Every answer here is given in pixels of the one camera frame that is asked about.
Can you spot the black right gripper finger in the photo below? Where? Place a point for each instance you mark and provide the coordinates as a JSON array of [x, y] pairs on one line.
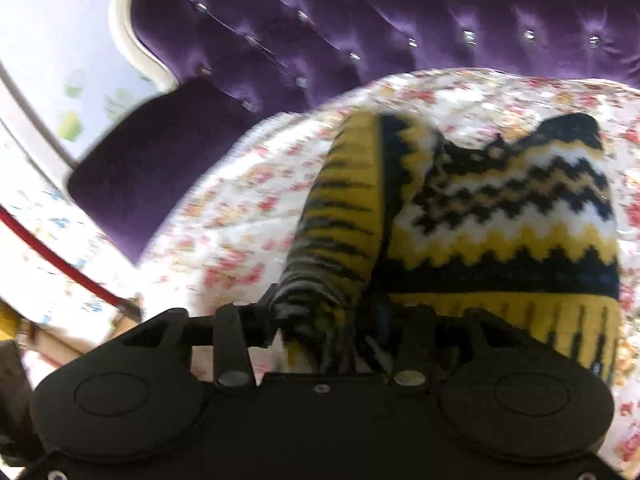
[[236, 328]]

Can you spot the yellow navy white knit sweater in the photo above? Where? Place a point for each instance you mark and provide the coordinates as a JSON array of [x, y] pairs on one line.
[[401, 223]]

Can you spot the floral quilt bedspread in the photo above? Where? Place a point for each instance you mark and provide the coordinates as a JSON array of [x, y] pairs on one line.
[[228, 238]]

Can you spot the red pole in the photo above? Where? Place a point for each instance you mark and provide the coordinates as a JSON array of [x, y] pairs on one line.
[[124, 306]]

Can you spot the purple tufted white-framed sofa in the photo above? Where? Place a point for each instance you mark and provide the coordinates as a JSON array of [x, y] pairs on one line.
[[222, 66]]

